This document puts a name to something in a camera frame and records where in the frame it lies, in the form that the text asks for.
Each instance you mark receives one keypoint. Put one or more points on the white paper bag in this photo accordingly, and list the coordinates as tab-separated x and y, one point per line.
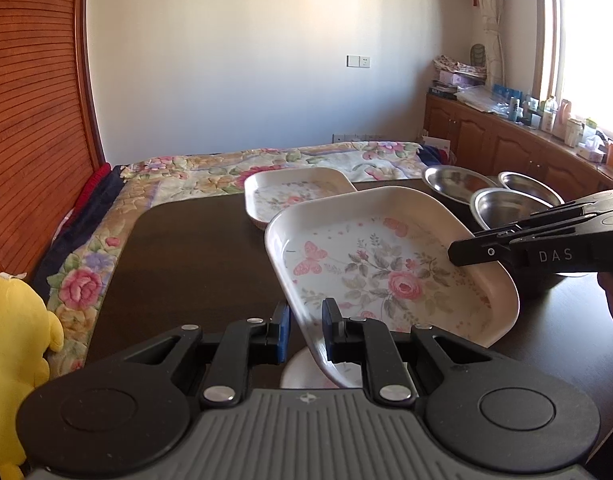
436	141

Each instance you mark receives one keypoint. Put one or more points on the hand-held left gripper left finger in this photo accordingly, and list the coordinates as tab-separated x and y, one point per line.
284	336

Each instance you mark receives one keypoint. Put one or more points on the plain white plate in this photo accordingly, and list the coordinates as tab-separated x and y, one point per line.
301	372

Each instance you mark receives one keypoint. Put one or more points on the pink bottle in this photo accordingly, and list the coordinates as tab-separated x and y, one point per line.
565	115

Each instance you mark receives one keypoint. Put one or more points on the grey-green vase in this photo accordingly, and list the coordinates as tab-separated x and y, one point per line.
478	55

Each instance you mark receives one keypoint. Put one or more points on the purple box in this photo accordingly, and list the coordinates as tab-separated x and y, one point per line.
459	79

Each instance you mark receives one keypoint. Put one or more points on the floral bed blanket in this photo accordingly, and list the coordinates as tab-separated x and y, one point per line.
196	175

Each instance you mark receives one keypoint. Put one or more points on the white bottle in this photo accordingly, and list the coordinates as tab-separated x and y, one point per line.
549	117

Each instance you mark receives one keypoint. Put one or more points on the patterned beige curtain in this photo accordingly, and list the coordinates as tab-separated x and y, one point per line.
489	20

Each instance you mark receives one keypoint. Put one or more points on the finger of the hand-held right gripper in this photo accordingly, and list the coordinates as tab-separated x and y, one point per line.
479	252
571	210

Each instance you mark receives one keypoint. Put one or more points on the red and navy clothes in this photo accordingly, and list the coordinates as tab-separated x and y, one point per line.
86	200

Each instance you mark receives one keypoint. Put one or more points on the red and blue cloth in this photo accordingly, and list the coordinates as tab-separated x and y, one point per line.
436	156

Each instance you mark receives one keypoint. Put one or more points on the dark flat box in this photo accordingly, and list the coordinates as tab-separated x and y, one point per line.
442	92

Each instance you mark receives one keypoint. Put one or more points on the clear plastic bags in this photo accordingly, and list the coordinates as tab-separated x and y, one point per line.
479	97

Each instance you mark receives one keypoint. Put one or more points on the white jar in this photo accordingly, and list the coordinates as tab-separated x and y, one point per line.
573	131

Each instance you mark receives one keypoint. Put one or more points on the white wall socket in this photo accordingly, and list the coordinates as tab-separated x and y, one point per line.
358	61

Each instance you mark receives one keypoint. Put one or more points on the tissue box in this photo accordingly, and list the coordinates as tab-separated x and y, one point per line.
590	149

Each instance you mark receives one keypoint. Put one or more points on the blue bottle pack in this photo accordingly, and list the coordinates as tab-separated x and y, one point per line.
506	92

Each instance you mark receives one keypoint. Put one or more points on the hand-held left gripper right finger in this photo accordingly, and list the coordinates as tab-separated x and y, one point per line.
329	331

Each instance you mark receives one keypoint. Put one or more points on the floral white rectangular plate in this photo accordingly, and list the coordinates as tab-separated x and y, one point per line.
386	280
286	195

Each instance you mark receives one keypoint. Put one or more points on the slatted wooden headboard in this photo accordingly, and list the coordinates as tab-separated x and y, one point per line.
36	110

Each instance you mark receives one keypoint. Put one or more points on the folded floral cloth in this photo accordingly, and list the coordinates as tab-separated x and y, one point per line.
459	64

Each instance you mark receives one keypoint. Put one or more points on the wooden cabinet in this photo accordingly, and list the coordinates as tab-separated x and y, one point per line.
486	135

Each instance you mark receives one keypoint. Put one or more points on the white power strip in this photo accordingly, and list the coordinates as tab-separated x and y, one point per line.
356	136

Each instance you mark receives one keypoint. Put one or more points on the wood-framed window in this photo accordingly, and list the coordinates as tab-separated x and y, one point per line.
586	50

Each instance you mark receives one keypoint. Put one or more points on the yellow plush toy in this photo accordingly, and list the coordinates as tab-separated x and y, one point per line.
11	340

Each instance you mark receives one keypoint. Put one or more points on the stainless steel bowl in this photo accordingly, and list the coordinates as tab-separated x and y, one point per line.
506	207
454	180
529	186

